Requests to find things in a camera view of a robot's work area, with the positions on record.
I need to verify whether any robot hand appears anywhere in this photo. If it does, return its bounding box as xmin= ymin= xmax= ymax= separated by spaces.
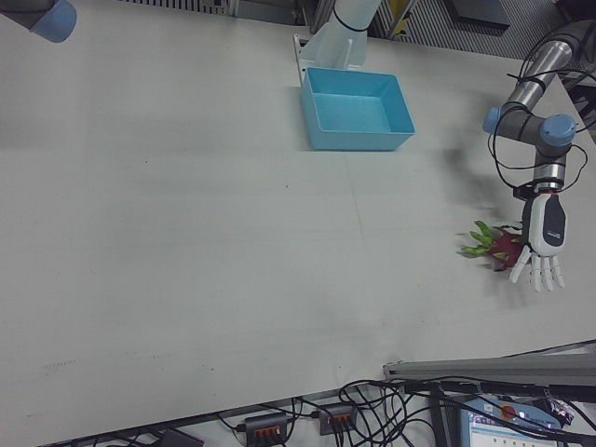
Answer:
xmin=508 ymin=193 xmax=568 ymax=293

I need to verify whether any pink dragon fruit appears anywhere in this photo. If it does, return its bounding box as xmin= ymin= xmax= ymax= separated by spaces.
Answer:
xmin=458 ymin=220 xmax=527 ymax=274

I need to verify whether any aluminium profile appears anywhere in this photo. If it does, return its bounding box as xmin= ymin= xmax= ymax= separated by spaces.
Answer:
xmin=382 ymin=342 xmax=596 ymax=388

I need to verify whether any light blue teach pendant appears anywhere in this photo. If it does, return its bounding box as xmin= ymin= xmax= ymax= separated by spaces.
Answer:
xmin=458 ymin=395 xmax=596 ymax=447

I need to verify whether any light blue plastic bin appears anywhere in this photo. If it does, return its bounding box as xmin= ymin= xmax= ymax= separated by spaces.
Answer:
xmin=300 ymin=66 xmax=416 ymax=153

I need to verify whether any gray USB hub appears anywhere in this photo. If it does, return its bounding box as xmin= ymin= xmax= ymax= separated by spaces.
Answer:
xmin=244 ymin=412 xmax=292 ymax=441
xmin=318 ymin=402 xmax=358 ymax=435

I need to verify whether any white stand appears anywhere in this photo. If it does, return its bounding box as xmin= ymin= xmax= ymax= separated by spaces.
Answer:
xmin=291 ymin=0 xmax=369 ymax=88

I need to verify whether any dark gray flat box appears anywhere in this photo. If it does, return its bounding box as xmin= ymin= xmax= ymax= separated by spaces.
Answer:
xmin=157 ymin=427 xmax=205 ymax=447

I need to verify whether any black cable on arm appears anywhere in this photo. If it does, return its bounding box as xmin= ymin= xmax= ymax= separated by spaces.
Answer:
xmin=488 ymin=22 xmax=589 ymax=193

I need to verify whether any black cable bundle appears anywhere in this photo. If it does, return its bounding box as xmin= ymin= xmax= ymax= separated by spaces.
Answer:
xmin=339 ymin=377 xmax=596 ymax=447

